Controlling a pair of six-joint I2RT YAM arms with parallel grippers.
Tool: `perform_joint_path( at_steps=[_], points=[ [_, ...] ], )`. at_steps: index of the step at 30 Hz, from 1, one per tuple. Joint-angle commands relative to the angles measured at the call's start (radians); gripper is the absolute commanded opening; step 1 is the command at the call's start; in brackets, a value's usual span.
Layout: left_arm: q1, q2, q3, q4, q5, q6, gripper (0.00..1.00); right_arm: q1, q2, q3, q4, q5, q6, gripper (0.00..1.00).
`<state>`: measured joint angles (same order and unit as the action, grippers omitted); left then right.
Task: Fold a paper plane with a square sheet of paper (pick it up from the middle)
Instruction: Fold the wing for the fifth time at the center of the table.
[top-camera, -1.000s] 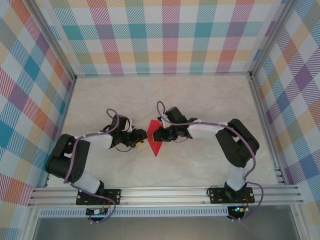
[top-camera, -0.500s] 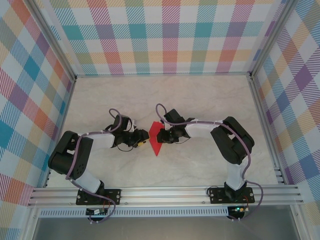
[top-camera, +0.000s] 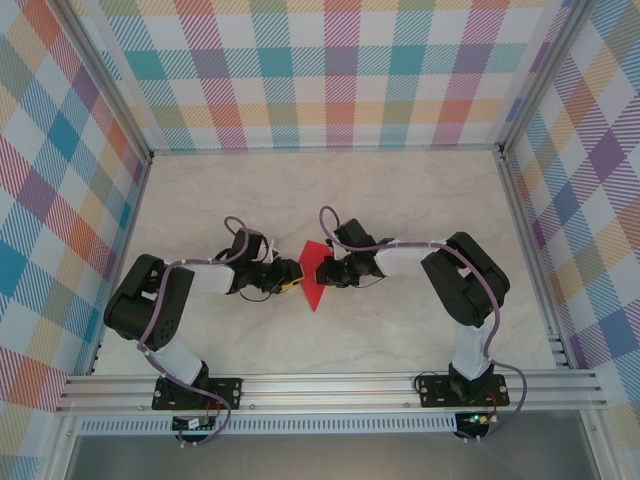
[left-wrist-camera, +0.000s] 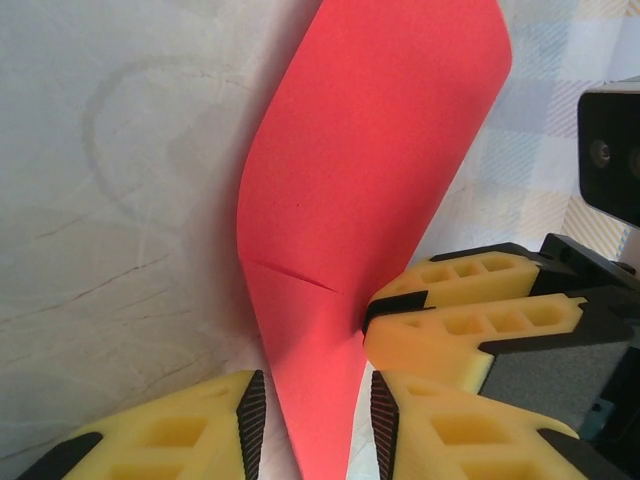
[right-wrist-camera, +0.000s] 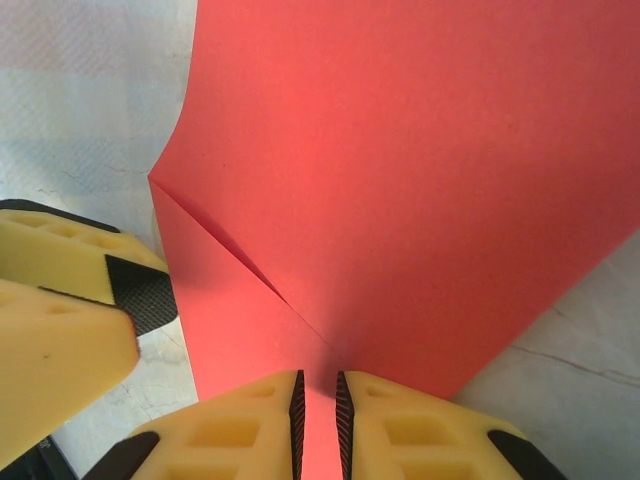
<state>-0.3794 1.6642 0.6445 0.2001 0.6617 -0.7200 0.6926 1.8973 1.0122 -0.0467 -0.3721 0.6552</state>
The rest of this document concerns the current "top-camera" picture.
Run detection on aluminium frame post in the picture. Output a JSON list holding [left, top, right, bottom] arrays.
[[499, 0, 586, 159], [58, 0, 155, 164]]

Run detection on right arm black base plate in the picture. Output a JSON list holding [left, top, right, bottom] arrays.
[[416, 372, 511, 409]]

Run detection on long aluminium mounting rail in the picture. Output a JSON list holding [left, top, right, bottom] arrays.
[[53, 368, 609, 415]]

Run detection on small black circuit board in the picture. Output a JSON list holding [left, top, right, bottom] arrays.
[[171, 415, 217, 431], [457, 410, 494, 429]]

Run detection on red paper sheet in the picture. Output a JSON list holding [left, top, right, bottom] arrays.
[[297, 240, 335, 314]]

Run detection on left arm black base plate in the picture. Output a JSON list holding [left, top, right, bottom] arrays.
[[151, 377, 245, 412]]

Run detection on slotted grey cable duct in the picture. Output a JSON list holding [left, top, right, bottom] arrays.
[[78, 416, 459, 435]]

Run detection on grey metal sheet panel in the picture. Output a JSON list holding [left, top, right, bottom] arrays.
[[64, 433, 601, 480]]

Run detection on right small black circuit board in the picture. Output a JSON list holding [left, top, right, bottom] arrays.
[[457, 410, 494, 429]]

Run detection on thin aluminium wall rail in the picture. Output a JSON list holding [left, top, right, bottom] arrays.
[[149, 144, 506, 157]]

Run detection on aluminium table side rail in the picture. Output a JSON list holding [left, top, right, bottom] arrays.
[[497, 149, 574, 371]]

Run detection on left small black circuit board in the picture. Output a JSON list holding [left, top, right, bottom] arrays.
[[171, 415, 217, 431]]

